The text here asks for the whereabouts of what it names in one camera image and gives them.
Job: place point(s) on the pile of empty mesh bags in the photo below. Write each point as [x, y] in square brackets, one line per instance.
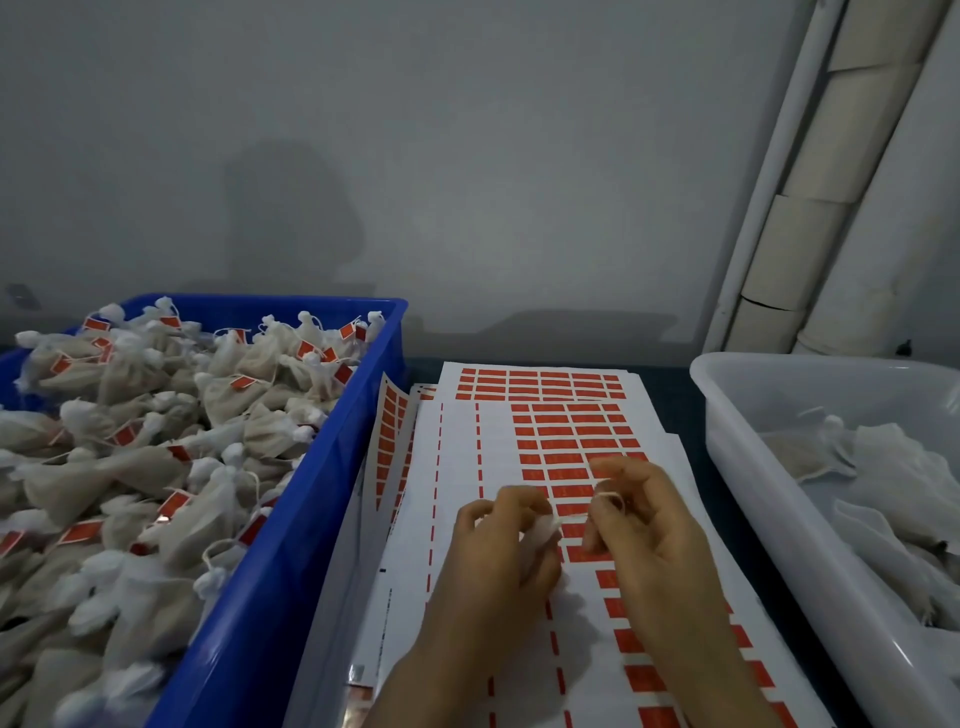
[892, 480]

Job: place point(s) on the thin white pipe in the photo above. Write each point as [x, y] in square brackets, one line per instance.
[772, 187]

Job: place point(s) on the person's left hand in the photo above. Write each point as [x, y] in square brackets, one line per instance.
[495, 577]

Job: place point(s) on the beige cardboard tube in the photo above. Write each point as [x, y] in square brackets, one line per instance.
[795, 251]
[847, 135]
[885, 30]
[761, 326]

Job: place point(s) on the person's right forearm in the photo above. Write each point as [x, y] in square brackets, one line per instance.
[712, 682]

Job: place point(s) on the person's right hand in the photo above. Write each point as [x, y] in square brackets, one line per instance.
[660, 555]

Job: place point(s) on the person's left thumb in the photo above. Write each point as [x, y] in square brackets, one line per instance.
[549, 566]

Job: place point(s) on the white translucent plastic tub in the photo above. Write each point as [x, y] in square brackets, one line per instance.
[757, 480]

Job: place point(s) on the white sheet of red stickers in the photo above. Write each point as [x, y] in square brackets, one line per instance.
[390, 435]
[487, 450]
[487, 369]

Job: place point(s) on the blue plastic crate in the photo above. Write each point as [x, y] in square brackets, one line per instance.
[285, 585]

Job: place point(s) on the pile of tagged white pouches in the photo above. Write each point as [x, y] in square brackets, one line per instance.
[150, 450]

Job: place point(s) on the person's left forearm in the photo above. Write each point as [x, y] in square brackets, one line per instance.
[442, 682]

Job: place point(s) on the thick white pipe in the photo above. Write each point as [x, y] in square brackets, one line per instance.
[892, 225]

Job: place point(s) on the person's right thumb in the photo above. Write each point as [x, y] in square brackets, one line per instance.
[598, 529]

